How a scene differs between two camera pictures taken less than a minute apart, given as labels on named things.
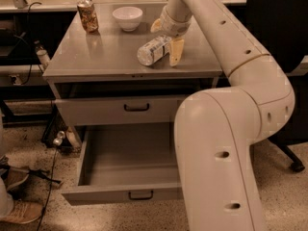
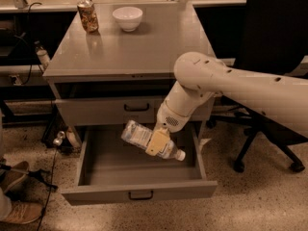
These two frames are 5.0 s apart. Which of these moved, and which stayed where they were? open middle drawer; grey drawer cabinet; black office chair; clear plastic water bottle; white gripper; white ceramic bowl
Moved: clear plastic water bottle; white gripper
Stayed: open middle drawer; black office chair; white ceramic bowl; grey drawer cabinet
